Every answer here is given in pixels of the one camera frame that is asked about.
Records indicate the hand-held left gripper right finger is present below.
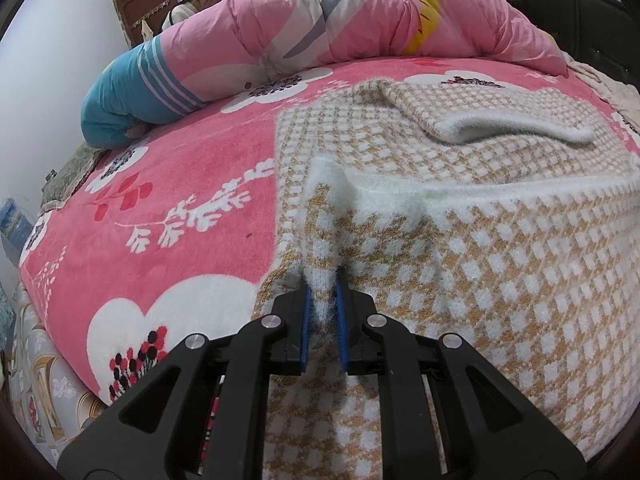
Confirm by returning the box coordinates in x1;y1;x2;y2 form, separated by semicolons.
336;285;586;480

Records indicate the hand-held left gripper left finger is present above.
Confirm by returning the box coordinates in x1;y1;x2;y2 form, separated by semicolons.
57;285;312;480

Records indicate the cream checked knit coat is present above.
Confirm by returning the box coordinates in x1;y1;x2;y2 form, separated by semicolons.
255;80;640;480

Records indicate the pink floral blanket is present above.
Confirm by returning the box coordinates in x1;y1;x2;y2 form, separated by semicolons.
17;55;640;406

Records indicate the patterned mattress sheet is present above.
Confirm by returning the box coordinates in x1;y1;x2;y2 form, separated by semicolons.
10;280;111;446

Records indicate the grey-green cloth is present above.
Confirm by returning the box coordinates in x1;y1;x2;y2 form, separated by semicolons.
40;142;108;211

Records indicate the pink and blue quilt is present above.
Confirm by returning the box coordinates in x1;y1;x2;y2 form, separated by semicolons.
80;0;568;151

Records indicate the blue plastic bag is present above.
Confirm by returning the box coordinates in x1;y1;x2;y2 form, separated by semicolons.
0;195;31;251

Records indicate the cream fuzzy garment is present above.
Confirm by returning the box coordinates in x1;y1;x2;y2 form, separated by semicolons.
565;57;640;133

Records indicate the black padded headboard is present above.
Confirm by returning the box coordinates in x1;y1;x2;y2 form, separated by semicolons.
482;0;640;106

